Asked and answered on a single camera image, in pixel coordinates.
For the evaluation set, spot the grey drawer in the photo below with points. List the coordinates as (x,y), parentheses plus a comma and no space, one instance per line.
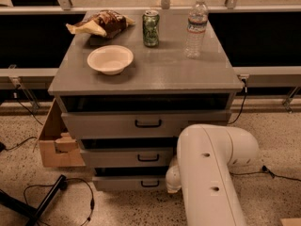
(88,125)
(114,183)
(127,158)

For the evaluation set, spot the brown chip bag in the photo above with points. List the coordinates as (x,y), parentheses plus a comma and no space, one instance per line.
(105,23)

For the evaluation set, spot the metal railing frame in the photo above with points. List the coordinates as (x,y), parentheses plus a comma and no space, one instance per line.
(253,33)

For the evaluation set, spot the grey bottom drawer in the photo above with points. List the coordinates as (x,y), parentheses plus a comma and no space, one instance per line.
(114,183)

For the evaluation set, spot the grey drawer cabinet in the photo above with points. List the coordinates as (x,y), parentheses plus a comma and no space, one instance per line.
(158,79)

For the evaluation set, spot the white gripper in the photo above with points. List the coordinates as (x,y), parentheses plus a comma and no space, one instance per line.
(172,177)

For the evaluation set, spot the green soda can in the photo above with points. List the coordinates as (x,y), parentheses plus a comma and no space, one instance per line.
(150,23)

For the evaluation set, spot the grey middle drawer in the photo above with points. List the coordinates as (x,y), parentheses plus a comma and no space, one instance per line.
(127,158)

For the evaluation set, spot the grey top drawer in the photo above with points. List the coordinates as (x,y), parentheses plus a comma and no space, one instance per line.
(88,125)

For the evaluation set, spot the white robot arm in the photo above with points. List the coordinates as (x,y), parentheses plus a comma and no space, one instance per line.
(200,170)

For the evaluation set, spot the white paper bowl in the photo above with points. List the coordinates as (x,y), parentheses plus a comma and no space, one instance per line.
(110,59)

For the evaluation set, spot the clear plastic water bottle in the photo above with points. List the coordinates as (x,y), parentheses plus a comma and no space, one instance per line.
(196,27)

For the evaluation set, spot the cardboard box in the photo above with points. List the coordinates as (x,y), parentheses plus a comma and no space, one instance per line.
(57,148)

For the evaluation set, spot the cardboard corner bottom right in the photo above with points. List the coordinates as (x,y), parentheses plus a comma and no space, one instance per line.
(291,221)

